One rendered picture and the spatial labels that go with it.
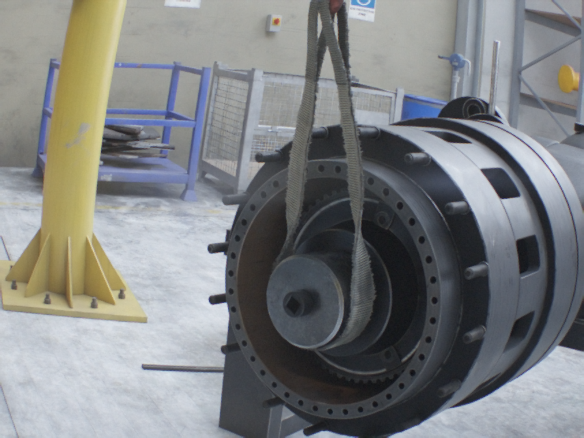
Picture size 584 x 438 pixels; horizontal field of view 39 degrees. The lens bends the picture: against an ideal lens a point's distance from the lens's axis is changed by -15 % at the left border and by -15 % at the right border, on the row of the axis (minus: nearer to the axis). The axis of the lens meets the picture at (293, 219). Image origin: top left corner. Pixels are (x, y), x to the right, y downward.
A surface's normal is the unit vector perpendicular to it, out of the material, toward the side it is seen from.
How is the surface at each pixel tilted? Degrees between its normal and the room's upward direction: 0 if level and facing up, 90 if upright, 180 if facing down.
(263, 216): 119
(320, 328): 90
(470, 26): 90
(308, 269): 90
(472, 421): 0
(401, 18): 90
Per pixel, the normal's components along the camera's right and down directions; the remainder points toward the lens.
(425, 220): 0.63, -0.56
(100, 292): -0.40, 0.12
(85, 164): 0.63, 0.23
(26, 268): 0.35, 0.23
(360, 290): 0.79, 0.06
